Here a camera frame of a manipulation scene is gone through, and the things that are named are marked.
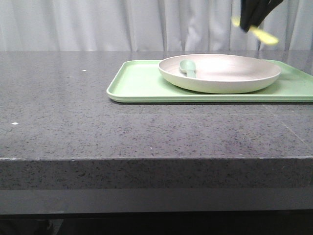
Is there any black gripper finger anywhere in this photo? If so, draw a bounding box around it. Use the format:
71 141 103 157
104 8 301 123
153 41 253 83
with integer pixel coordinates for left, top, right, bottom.
249 0 283 26
240 0 258 32

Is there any yellow plastic fork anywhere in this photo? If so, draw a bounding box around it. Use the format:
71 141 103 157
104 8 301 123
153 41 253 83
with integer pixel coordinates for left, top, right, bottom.
231 16 279 46

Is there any beige round plate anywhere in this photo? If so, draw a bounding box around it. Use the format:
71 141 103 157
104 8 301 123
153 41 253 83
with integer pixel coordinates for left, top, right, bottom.
158 54 281 94

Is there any teal green spoon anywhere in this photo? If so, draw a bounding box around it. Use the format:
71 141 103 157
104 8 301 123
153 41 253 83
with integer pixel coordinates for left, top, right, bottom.
179 60 196 78

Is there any light green plastic tray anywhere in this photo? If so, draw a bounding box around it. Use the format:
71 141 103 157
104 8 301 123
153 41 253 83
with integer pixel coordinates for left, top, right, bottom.
107 60 313 103

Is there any grey pleated curtain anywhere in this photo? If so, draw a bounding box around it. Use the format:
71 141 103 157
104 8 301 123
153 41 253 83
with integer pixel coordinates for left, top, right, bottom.
0 0 313 51

